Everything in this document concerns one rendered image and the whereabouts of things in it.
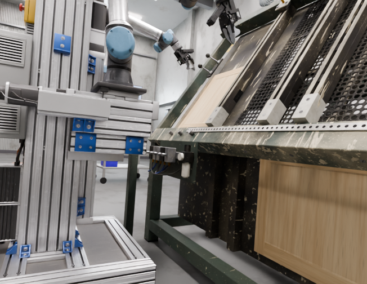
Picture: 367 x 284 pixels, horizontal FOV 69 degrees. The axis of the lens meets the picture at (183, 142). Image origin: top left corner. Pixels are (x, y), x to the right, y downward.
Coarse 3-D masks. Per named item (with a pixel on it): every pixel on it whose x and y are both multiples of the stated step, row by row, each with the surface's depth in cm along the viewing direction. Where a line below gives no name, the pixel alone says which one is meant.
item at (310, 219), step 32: (288, 192) 127; (320, 192) 113; (352, 192) 102; (256, 224) 143; (288, 224) 126; (320, 224) 112; (352, 224) 101; (288, 256) 124; (320, 256) 111; (352, 256) 101
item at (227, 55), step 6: (234, 48) 222; (228, 54) 219; (222, 60) 216; (222, 66) 217; (216, 72) 214; (210, 78) 211; (204, 84) 210; (198, 90) 211; (198, 96) 206; (192, 102) 204; (186, 108) 204; (186, 114) 201; (180, 120) 199; (174, 126) 197
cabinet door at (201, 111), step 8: (232, 72) 191; (216, 80) 205; (224, 80) 193; (232, 80) 183; (208, 88) 204; (216, 88) 194; (224, 88) 184; (200, 96) 205; (208, 96) 195; (216, 96) 185; (200, 104) 195; (208, 104) 185; (216, 104) 176; (192, 112) 197; (200, 112) 186; (208, 112) 177; (184, 120) 197; (192, 120) 188; (200, 120) 178
